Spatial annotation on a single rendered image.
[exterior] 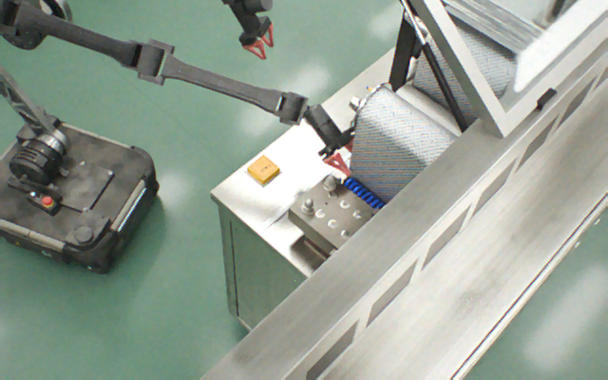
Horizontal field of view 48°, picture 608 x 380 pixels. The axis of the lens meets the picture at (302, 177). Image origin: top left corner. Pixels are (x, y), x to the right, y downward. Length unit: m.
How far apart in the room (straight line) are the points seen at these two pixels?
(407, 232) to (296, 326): 0.23
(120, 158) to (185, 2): 1.28
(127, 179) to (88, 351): 0.69
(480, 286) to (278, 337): 0.47
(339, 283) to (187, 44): 2.80
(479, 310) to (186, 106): 2.37
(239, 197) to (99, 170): 1.04
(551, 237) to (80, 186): 1.97
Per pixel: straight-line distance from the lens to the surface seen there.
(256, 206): 1.97
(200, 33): 3.76
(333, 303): 1.00
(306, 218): 1.80
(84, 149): 3.02
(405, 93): 1.83
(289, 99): 1.81
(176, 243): 2.97
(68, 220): 2.83
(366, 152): 1.77
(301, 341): 0.98
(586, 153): 1.56
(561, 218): 1.44
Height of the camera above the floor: 2.56
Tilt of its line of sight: 55 degrees down
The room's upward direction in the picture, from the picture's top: 5 degrees clockwise
